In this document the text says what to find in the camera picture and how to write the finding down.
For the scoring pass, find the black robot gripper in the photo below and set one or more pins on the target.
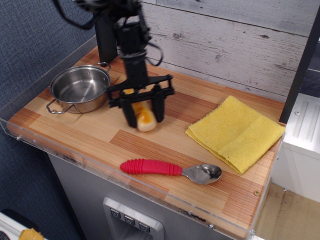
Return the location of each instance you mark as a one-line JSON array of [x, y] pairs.
[[140, 87]]

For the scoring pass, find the toy bread loaf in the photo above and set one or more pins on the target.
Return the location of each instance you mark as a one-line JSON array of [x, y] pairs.
[[145, 118]]

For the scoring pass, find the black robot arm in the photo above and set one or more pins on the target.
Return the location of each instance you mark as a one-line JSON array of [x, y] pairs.
[[132, 37]]

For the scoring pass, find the yellow folded cloth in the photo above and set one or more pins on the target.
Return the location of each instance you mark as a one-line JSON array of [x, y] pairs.
[[236, 134]]

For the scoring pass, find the small steel pot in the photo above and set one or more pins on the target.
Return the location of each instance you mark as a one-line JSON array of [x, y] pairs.
[[80, 89]]

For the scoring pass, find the grey cabinet with buttons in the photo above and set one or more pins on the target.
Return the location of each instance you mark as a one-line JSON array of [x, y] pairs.
[[107, 211]]

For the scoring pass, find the clear acrylic table guard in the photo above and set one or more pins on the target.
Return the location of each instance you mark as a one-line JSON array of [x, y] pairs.
[[205, 71]]

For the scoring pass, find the white ribbed side unit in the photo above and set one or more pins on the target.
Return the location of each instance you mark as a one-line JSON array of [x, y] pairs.
[[297, 167]]

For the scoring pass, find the yellow black object bottom left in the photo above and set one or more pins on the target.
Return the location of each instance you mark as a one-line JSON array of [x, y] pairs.
[[26, 234]]

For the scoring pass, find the left black frame post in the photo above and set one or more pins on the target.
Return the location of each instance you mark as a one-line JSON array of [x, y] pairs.
[[106, 40]]

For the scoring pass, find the black frame post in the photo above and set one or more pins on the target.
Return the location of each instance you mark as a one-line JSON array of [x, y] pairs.
[[106, 40], [304, 63]]

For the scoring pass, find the red handled metal spoon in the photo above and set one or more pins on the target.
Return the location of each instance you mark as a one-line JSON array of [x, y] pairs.
[[202, 174]]

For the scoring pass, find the right black frame post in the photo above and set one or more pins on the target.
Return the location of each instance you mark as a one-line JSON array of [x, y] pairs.
[[304, 63]]

